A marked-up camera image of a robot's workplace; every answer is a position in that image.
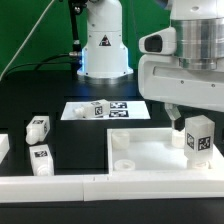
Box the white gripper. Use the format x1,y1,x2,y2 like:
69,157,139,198
138,54,224,131

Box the white square table top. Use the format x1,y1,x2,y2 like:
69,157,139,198
107,128,224,180

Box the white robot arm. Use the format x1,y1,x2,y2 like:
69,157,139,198
78,0,224,121

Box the white marker sheet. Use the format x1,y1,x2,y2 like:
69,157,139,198
61,101,150,120

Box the white left fence block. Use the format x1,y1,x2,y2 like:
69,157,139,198
0,134,9,163

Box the white front fence bar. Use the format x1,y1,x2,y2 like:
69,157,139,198
0,172,224,203

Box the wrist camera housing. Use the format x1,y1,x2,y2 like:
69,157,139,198
139,27,177,56

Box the black cables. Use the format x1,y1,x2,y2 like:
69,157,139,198
3,53,83,78

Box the grey cable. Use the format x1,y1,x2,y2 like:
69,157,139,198
0,0,56,81

